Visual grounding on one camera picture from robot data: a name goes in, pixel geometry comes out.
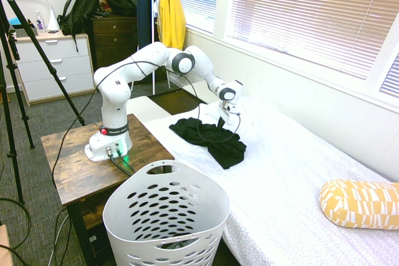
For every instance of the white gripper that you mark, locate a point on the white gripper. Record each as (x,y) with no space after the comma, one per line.
(229,113)

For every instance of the black clothing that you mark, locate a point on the black clothing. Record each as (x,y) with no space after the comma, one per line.
(218,144)

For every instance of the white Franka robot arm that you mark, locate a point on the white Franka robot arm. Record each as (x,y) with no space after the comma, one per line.
(140,69)

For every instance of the white perforated laundry basket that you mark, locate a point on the white perforated laundry basket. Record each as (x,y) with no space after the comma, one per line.
(162,210)

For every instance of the black duffel bag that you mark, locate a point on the black duffel bag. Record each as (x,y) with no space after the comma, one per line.
(121,1)

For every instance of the white dotted bedspread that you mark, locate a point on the white dotted bedspread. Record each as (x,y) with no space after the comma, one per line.
(296,178)

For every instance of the white coat rack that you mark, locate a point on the white coat rack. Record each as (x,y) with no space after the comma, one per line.
(153,29)

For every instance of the yellow jacket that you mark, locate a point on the yellow jacket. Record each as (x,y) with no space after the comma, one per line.
(171,7)

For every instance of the dark grey garment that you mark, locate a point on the dark grey garment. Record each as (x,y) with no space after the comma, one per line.
(177,243)

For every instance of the dark wooden dresser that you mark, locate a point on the dark wooden dresser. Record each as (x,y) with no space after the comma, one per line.
(115,41)

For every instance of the navy hanging garment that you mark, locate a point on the navy hanging garment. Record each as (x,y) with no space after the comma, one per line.
(144,7)

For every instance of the wide white window blinds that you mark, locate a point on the wide white window blinds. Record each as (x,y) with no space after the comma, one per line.
(311,13)

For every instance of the rustic wooden side table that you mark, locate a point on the rustic wooden side table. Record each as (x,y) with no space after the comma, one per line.
(81,169)

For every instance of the yellow patterned bolster pillow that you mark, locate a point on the yellow patterned bolster pillow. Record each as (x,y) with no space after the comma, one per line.
(358,205)

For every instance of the brown plush toy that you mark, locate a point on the brown plush toy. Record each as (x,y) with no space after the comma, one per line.
(103,3)

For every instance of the narrow white window blinds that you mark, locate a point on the narrow white window blinds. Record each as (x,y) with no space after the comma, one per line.
(391,76)

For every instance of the white drawer chest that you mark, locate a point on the white drawer chest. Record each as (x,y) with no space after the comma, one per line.
(53,66)

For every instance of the black backpack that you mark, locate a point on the black backpack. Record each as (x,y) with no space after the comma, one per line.
(78,10)

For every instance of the white desk lamp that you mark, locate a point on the white desk lamp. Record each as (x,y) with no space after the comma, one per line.
(51,20)

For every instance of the clear plastic bottle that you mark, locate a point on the clear plastic bottle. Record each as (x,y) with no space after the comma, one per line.
(40,23)

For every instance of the grey storage box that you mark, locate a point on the grey storage box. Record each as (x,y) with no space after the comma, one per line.
(25,32)

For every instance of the black camera tripod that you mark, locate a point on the black camera tripod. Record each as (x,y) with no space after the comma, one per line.
(12,91)

